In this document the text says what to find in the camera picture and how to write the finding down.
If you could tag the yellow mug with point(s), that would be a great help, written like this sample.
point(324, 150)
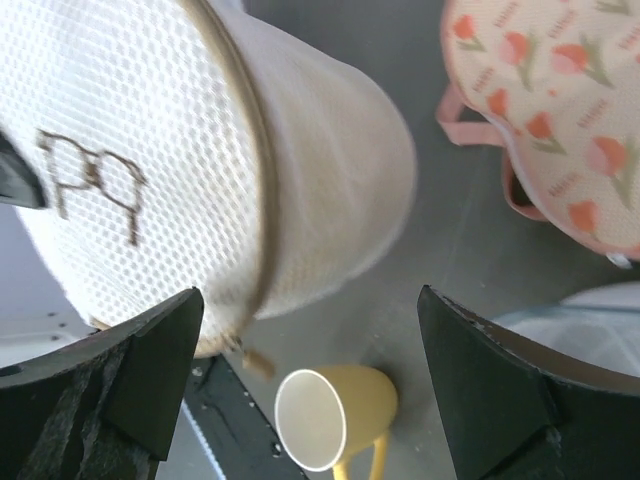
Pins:
point(327, 415)

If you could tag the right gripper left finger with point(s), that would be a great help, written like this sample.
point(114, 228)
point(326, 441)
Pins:
point(104, 407)

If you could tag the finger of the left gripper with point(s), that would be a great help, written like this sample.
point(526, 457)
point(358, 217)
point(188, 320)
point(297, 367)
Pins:
point(19, 185)

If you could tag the white blue-trimmed mesh laundry bag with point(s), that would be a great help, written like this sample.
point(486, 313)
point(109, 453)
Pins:
point(598, 326)

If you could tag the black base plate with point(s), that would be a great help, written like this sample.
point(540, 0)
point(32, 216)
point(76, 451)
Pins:
point(237, 437)

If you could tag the pink tulip print laundry bag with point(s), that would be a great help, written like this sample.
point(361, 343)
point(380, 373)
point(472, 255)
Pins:
point(555, 85)

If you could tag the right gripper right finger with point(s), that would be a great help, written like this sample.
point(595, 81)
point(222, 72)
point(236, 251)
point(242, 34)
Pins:
point(512, 408)

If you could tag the beige cylindrical mesh laundry bag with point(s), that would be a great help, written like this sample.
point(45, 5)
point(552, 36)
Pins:
point(189, 144)

